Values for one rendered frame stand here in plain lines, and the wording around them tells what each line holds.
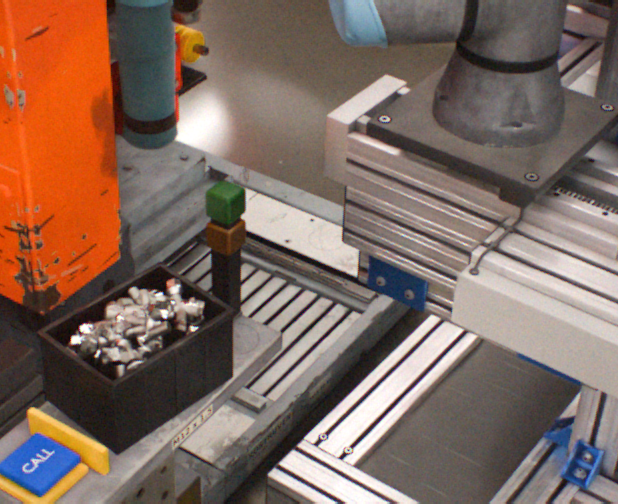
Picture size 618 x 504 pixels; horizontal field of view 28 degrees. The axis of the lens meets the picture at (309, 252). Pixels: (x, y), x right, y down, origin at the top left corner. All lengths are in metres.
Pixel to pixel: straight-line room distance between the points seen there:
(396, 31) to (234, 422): 0.95
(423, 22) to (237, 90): 1.84
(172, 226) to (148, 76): 0.52
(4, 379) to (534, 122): 0.81
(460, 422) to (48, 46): 0.88
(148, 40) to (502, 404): 0.78
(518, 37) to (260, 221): 1.26
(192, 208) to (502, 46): 1.17
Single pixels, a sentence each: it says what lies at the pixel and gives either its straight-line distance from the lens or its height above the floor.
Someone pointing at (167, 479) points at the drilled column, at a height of 0.33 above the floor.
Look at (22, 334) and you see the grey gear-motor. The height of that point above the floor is 0.22.
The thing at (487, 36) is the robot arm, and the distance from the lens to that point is 1.38.
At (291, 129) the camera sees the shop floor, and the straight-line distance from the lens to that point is 3.00.
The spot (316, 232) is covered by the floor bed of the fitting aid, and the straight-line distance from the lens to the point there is 2.52.
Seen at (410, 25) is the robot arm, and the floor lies 0.97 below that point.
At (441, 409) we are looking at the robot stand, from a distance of 1.97.
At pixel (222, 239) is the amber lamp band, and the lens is 1.63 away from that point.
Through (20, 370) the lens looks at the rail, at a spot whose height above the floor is 0.37.
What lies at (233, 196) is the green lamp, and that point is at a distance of 1.60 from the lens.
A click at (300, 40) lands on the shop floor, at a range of 3.40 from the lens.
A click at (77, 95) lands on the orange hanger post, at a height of 0.80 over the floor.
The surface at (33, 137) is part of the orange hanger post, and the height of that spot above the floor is 0.78.
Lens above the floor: 1.56
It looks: 37 degrees down
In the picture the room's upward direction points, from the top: 3 degrees clockwise
